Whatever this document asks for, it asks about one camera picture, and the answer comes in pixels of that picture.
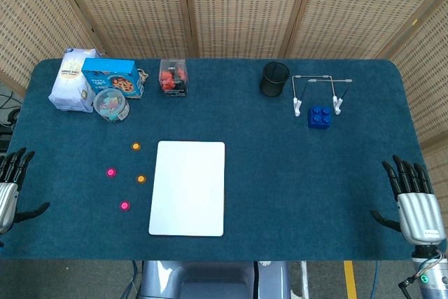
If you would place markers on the clear jar of clips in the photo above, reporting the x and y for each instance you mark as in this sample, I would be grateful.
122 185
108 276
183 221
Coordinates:
110 104

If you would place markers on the black mesh pen cup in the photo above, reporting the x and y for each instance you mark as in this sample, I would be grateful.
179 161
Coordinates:
274 82

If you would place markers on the blue felt table cover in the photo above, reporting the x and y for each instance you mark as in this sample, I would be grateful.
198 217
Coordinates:
262 173

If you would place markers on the white table leg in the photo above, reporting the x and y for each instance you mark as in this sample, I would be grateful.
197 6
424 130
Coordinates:
305 278

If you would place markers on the white magnetic board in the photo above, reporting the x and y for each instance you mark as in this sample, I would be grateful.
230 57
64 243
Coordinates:
187 188

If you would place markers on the blue cookie box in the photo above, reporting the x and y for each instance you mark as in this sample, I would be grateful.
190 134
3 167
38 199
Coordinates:
108 69

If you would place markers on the blue building block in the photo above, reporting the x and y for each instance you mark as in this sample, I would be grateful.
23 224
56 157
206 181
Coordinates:
319 117

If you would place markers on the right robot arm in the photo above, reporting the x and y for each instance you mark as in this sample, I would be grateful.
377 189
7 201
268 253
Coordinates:
434 278

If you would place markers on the pink disc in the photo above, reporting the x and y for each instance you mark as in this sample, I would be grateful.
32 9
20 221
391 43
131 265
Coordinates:
125 206
111 172

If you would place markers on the woven bamboo folding screen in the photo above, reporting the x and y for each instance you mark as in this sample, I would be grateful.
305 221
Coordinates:
245 8

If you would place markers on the clear coffee capsule box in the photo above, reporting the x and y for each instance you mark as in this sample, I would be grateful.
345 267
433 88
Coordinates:
173 78

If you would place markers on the orange disc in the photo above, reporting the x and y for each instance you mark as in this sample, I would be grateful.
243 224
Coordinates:
141 179
136 146

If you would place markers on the grey robot torso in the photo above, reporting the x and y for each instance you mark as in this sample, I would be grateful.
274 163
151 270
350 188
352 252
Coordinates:
210 281

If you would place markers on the pale paper flour bag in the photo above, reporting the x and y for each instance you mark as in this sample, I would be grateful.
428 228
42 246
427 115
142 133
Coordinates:
66 83

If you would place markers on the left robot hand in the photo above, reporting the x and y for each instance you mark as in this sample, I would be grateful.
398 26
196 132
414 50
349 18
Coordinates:
8 201

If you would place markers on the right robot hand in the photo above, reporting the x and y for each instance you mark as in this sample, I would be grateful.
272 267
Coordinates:
420 215

